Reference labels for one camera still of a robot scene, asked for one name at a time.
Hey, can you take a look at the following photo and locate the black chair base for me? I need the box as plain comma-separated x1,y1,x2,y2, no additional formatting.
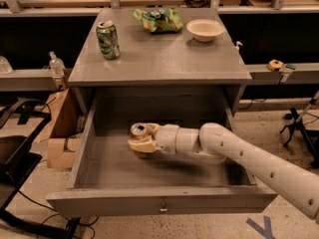
0,98,80,239

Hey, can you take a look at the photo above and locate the green soda can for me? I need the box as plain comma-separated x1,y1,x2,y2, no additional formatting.
96,21,120,60

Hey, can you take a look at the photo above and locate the small white pump bottle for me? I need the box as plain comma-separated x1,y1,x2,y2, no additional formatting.
235,41,243,53

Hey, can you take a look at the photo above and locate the white bowl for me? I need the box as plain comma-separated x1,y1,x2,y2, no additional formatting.
186,19,224,42

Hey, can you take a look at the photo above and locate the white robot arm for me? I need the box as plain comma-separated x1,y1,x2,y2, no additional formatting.
128,122,319,222

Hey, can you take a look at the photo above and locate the grey cabinet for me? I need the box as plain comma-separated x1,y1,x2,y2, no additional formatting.
69,8,251,110

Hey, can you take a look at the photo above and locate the clear sanitizer bottle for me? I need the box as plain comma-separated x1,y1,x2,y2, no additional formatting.
49,52,65,76

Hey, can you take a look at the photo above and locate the green chip bag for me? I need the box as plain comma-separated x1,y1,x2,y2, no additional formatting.
133,8,183,33

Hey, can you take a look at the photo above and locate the orange soda can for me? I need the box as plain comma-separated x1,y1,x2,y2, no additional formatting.
130,123,150,158

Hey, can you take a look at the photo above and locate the open grey top drawer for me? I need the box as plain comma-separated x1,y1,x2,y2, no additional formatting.
46,85,279,219

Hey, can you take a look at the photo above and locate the cardboard box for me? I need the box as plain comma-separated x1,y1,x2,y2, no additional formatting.
35,89,82,142

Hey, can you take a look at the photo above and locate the black tripod stand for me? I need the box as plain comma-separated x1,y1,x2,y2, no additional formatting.
280,91,319,168

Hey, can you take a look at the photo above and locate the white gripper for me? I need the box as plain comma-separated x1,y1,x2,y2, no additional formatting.
128,123,179,154

